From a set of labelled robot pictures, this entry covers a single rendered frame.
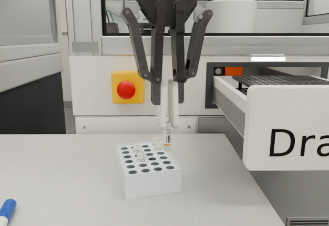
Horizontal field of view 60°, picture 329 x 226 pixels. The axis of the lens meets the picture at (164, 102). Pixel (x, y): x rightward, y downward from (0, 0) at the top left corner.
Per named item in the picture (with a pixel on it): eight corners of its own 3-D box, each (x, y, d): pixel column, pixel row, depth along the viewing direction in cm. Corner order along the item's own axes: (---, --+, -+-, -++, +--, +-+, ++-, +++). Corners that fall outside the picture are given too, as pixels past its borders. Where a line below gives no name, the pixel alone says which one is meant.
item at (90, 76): (482, 113, 71) (498, 55, 68) (73, 115, 70) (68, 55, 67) (300, 70, 164) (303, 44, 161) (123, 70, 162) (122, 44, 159)
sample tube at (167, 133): (172, 151, 44) (172, 122, 43) (164, 152, 44) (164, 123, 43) (169, 148, 45) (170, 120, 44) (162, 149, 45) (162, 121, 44)
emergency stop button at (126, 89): (135, 99, 62) (134, 81, 61) (116, 99, 62) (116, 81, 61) (136, 97, 65) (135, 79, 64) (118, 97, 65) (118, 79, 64)
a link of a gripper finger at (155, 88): (161, 70, 41) (140, 70, 40) (160, 105, 42) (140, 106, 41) (158, 69, 42) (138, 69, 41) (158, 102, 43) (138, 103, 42)
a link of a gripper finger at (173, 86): (167, 79, 43) (172, 79, 44) (168, 123, 45) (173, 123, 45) (173, 82, 41) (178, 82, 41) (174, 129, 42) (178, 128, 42)
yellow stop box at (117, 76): (143, 104, 64) (142, 72, 63) (111, 104, 64) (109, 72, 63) (144, 99, 69) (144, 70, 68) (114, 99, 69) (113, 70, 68)
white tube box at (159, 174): (181, 191, 43) (181, 168, 42) (125, 200, 41) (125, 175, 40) (160, 159, 55) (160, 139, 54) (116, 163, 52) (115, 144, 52)
